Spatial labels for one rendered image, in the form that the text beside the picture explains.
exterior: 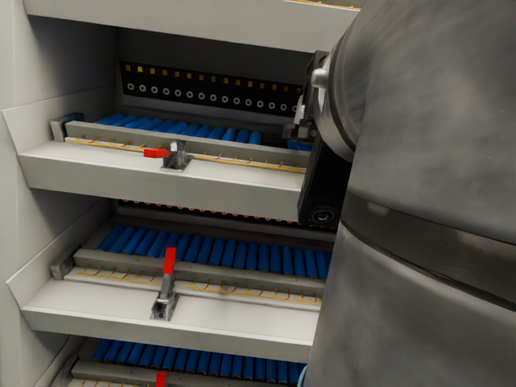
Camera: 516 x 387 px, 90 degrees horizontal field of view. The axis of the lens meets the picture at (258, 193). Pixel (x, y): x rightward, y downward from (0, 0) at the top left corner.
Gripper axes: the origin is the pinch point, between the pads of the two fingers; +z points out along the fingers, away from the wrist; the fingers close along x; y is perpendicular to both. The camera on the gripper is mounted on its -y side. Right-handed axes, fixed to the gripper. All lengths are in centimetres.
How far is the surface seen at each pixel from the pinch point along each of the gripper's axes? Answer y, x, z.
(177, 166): -5.4, 16.7, -7.7
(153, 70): 8.5, 26.5, 7.1
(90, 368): -41, 30, -1
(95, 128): -2.2, 29.1, -3.6
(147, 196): -9.6, 20.5, -7.0
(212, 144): -2.3, 13.6, -3.8
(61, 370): -41, 35, -2
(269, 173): -5.1, 5.6, -4.9
